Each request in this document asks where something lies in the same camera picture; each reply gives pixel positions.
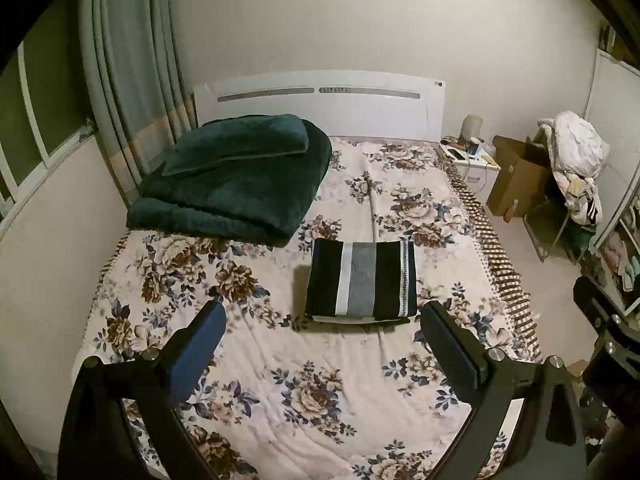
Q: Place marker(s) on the white bed headboard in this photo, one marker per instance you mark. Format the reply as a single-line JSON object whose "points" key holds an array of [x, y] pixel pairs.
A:
{"points": [[339, 102]]}

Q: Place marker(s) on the black striped patterned sweater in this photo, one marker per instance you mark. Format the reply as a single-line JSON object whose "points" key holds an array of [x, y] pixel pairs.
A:
{"points": [[362, 282]]}

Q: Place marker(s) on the pile of white clothes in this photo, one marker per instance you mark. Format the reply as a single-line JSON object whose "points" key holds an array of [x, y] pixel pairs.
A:
{"points": [[577, 155]]}

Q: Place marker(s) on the brown cardboard box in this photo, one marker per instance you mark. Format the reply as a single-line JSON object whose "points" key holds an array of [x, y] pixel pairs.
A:
{"points": [[524, 172]]}

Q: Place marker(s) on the white bedside table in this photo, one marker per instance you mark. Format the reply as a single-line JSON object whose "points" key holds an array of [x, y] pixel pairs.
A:
{"points": [[477, 166]]}

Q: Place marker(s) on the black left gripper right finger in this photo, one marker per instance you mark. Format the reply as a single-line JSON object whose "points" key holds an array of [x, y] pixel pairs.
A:
{"points": [[547, 442]]}

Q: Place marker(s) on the white framed window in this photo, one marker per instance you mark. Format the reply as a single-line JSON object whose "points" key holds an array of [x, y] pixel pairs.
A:
{"points": [[21, 193]]}

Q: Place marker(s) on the metal frame chair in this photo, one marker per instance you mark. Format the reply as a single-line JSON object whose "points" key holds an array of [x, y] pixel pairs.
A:
{"points": [[553, 232]]}

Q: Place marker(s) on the beige bedside lamp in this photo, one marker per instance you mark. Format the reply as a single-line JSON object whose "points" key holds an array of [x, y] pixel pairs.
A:
{"points": [[470, 128]]}

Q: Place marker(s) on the grey window curtain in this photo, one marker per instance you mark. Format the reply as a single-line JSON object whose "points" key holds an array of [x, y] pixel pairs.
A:
{"points": [[135, 85]]}

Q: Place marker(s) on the floral bed blanket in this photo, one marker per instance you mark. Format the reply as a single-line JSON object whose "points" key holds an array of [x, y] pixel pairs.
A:
{"points": [[284, 397]]}

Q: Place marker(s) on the white wardrobe shelf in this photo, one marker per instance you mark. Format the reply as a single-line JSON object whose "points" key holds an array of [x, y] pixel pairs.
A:
{"points": [[612, 257]]}

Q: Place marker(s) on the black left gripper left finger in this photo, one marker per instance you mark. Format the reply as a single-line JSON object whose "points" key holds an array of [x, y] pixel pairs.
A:
{"points": [[96, 439]]}

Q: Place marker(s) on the dark green folded blanket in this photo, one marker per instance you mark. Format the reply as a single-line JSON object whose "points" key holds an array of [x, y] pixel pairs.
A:
{"points": [[250, 178]]}

